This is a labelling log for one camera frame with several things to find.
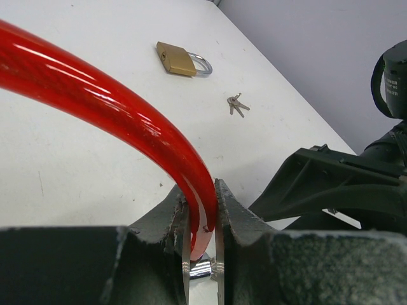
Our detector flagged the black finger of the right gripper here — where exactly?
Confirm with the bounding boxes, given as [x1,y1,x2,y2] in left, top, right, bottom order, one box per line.
[249,146,406,231]

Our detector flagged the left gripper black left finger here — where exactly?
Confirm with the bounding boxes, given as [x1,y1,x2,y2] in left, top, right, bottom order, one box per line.
[1,186,187,304]

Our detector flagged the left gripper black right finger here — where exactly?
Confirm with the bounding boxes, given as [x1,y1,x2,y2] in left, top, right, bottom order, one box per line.
[215,179,406,304]

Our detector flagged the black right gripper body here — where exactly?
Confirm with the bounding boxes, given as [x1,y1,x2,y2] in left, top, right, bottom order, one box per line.
[360,122,406,176]

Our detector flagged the large padlock keys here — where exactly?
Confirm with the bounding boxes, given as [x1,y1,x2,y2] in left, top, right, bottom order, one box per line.
[226,93,251,118]

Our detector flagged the large brass padlock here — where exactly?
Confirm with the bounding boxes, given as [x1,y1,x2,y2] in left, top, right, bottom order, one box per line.
[156,41,213,77]

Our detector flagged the red cable lock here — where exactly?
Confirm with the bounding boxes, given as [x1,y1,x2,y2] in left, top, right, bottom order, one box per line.
[1,22,217,261]

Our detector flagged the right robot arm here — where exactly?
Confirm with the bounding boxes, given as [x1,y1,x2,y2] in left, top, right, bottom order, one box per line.
[250,42,406,234]

